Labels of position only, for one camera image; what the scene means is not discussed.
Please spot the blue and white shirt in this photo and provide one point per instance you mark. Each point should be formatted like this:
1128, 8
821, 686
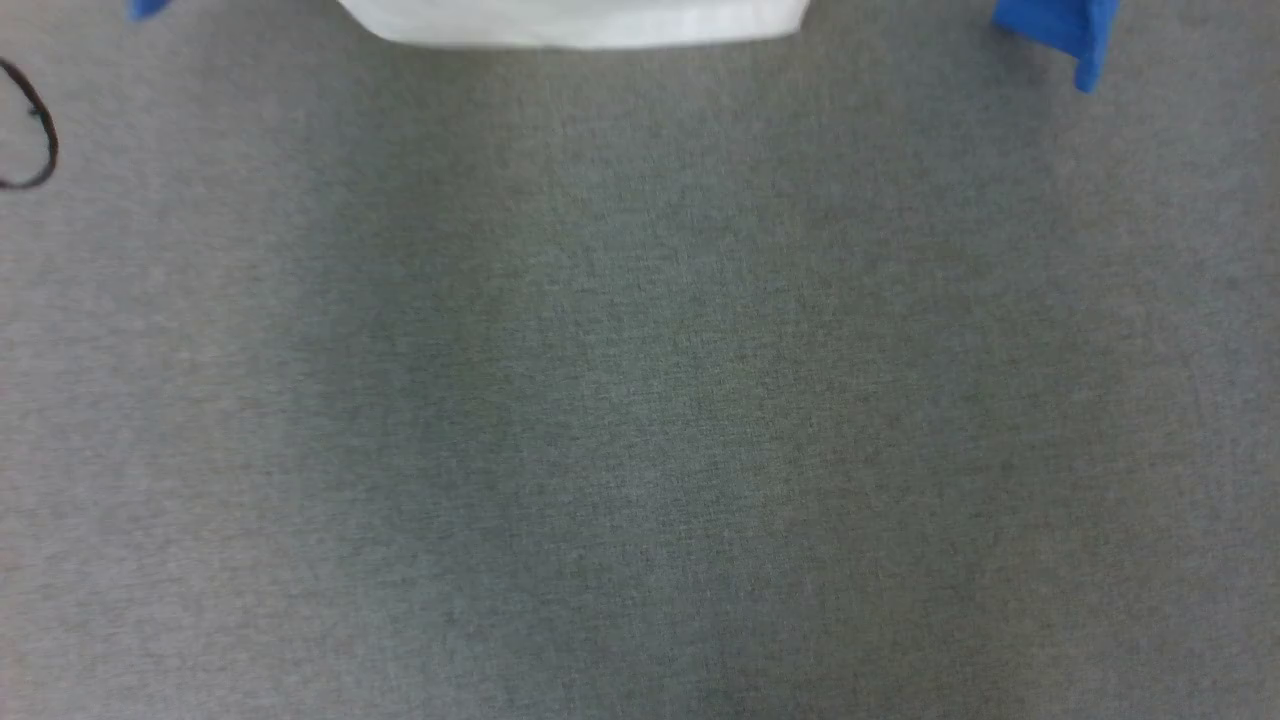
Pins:
580, 22

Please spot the grey-green fabric sofa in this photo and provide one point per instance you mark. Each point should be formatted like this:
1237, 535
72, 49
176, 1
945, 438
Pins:
640, 400

